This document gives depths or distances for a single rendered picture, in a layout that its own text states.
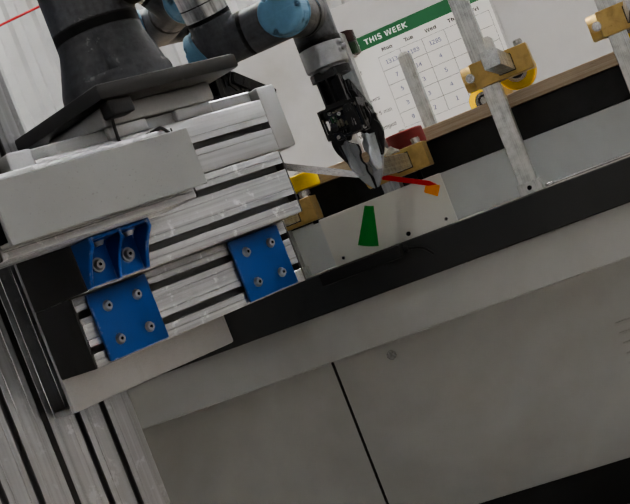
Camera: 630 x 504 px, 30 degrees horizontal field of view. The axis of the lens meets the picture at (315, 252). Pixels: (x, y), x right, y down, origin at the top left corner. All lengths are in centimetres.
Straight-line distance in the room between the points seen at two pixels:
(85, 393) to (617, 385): 135
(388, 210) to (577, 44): 720
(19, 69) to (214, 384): 859
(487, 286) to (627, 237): 28
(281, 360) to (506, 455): 54
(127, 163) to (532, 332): 140
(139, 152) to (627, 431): 152
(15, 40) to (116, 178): 969
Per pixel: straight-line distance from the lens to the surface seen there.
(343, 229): 237
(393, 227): 235
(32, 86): 1091
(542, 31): 951
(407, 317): 239
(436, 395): 262
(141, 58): 154
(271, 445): 273
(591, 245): 233
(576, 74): 249
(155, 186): 135
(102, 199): 131
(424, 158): 233
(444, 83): 959
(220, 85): 230
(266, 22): 191
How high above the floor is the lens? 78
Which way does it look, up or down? 1 degrees down
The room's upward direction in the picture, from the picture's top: 21 degrees counter-clockwise
